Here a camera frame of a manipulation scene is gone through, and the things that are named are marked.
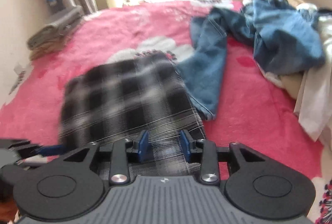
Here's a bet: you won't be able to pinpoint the black white plaid pants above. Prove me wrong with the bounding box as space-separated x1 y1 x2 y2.
59 51 206 178

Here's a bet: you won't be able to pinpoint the light blue jeans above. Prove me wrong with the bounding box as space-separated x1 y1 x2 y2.
178 6 256 121

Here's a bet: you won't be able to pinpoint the grey folded cloth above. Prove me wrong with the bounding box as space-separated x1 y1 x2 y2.
27 5 83 49

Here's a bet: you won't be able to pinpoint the pink floral blanket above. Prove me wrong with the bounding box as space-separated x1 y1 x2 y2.
0 0 332 224

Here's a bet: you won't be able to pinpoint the beige folded cloth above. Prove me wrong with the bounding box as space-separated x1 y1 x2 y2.
29 32 73 61

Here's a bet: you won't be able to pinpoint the dark grey garment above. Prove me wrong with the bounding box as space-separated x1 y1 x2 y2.
315 6 332 17

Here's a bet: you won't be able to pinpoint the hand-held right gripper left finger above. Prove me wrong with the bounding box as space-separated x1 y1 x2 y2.
63 130 149 185

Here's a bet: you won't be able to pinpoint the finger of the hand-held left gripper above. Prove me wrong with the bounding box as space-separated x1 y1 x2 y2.
36 144 66 157

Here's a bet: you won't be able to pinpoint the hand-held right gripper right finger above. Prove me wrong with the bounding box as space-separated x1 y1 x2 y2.
180 130 266 184

